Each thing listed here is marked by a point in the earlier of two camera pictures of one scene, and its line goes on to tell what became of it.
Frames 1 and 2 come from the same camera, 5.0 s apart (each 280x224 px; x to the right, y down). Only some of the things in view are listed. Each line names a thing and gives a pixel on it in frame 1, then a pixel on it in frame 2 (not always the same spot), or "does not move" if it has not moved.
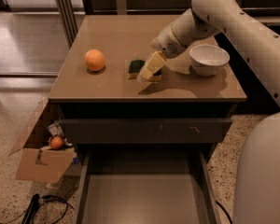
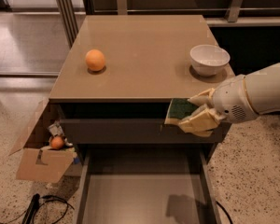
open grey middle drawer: [147, 185] does not move
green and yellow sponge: [135, 66] -> [178, 109]
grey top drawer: [145, 131] does not move
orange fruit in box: [56, 142] does not move
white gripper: [165, 43] -> [230, 98]
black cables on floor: [36, 199] does not move
